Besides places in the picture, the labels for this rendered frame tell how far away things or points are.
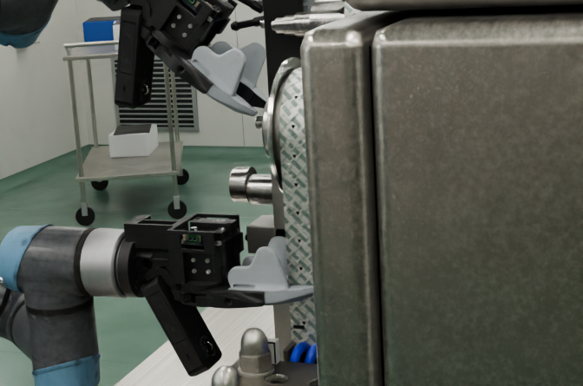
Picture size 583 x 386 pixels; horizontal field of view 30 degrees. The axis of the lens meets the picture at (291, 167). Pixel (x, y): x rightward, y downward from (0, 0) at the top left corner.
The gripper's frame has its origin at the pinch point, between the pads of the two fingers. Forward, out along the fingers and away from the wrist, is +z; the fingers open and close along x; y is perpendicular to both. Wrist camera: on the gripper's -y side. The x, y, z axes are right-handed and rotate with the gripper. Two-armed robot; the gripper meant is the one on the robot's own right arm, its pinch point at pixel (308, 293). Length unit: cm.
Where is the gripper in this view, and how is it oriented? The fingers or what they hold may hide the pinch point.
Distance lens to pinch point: 112.5
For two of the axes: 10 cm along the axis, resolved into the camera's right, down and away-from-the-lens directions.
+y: -0.5, -9.8, -2.1
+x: 3.4, -2.2, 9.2
